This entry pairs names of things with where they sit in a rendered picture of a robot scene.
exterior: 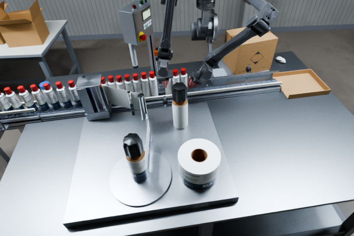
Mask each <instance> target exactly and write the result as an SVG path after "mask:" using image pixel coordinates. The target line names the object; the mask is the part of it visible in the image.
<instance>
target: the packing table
mask: <svg viewBox="0 0 354 236"><path fill-rule="evenodd" d="M45 23H46V25H47V28H48V30H49V32H50V34H49V36H48V37H47V39H46V41H45V42H44V44H43V45H36V46H23V47H11V48H9V47H8V45H7V43H5V44H4V45H0V61H20V60H38V62H39V64H40V66H41V68H42V70H43V72H44V74H45V76H46V77H53V75H52V73H51V71H50V68H49V66H48V64H47V62H46V60H45V58H44V56H45V54H46V53H47V52H48V50H49V49H50V48H51V46H52V45H53V44H54V42H55V41H56V40H57V38H58V37H59V36H60V34H62V36H63V39H64V42H65V44H66V47H67V49H68V52H69V54H70V57H71V60H72V62H73V65H74V66H73V67H72V69H71V71H70V73H69V75H73V74H74V72H75V71H76V73H77V74H81V69H80V66H79V64H78V61H77V59H76V56H75V53H74V50H73V48H72V44H71V42H70V39H69V37H68V34H67V31H66V28H65V26H66V24H67V23H68V21H67V20H59V21H45ZM45 80H46V79H45V78H35V79H20V80H0V84H11V83H38V82H44V81H45Z"/></svg>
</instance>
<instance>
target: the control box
mask: <svg viewBox="0 0 354 236"><path fill-rule="evenodd" d="M132 5H136V8H137V9H136V10H132ZM147 7H150V4H149V3H147V2H145V3H144V5H139V1H137V0H135V1H134V2H132V3H130V4H128V5H127V6H125V7H124V8H122V9H120V10H119V16H120V21H121V26H122V32H123V37H124V42H125V43H129V44H133V45H139V44H140V43H142V42H143V41H142V40H141V39H140V36H141V35H143V34H145V35H146V38H148V37H149V36H150V35H151V34H153V26H152V25H151V26H149V27H148V28H147V29H145V30H144V29H143V24H144V23H145V22H146V21H148V20H149V19H151V20H152V17H151V16H150V17H149V18H147V19H146V20H144V21H143V19H142V11H143V10H144V9H146V8H147ZM150 11H151V8H150Z"/></svg>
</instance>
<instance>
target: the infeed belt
mask: <svg viewBox="0 0 354 236"><path fill-rule="evenodd" d="M273 82H277V80H266V81H257V82H249V83H240V84H231V85H222V86H213V87H204V88H195V89H189V90H188V92H196V91H205V90H214V89H223V88H228V87H237V86H246V85H255V84H264V83H273ZM280 86H281V85H273V86H264V87H255V88H247V89H241V90H232V91H224V92H215V93H206V94H197V95H188V97H196V96H205V95H214V94H222V93H231V92H240V91H249V90H258V89H267V88H272V87H280ZM158 94H159V96H161V95H165V92H163V93H158ZM166 99H167V100H172V99H173V98H172V97H171V98H166ZM162 100H163V99H157V100H148V101H145V102H146V103H147V102H156V101H162ZM72 104H73V108H72V109H70V110H66V109H65V107H64V105H63V104H61V107H62V108H61V110H59V111H54V110H53V108H52V106H51V105H50V106H49V107H50V110H49V111H48V112H46V113H44V112H42V111H41V112H40V115H45V114H54V113H63V112H72V111H81V110H84V108H81V109H78V108H77V107H76V104H75V103H72Z"/></svg>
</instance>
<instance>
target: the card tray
mask: <svg viewBox="0 0 354 236"><path fill-rule="evenodd" d="M272 78H274V79H276V80H277V81H278V82H282V84H281V87H282V89H281V90H282V92H283V93H284V95H285V96H286V97H287V99H296V98H301V97H310V96H318V95H326V94H329V93H330V91H331V89H330V88H328V87H327V85H326V84H325V83H324V82H323V81H322V80H321V79H320V78H319V77H318V76H317V75H316V74H315V73H314V72H313V71H312V70H311V69H307V70H297V71H288V72H280V73H273V76H272Z"/></svg>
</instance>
